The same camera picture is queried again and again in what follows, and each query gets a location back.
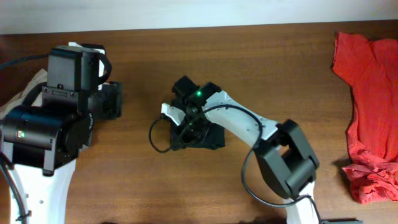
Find dark green t-shirt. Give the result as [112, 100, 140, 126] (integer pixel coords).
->
[170, 121, 225, 151]

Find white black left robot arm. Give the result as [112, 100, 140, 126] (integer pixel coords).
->
[1, 42, 123, 223]

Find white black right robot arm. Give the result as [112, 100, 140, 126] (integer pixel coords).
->
[160, 83, 322, 223]

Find beige folded trousers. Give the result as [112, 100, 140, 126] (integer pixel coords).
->
[1, 69, 47, 119]

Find red t-shirt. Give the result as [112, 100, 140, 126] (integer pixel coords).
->
[331, 32, 397, 204]

